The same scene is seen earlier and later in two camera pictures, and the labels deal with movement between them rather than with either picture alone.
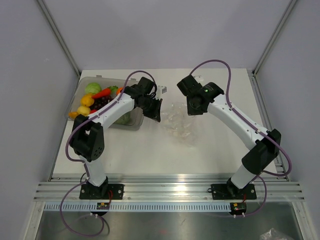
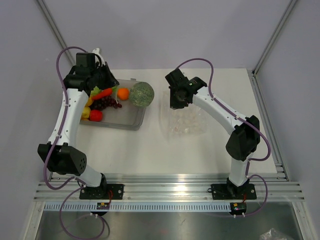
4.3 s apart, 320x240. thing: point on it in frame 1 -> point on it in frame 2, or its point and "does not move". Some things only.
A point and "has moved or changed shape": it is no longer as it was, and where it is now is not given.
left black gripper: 155,114 -> 111,81
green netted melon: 125,119 has moved or changed shape
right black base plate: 230,191 does not move
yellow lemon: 87,100 does not move
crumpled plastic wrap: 272,234 does not move
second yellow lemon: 84,110 does not move
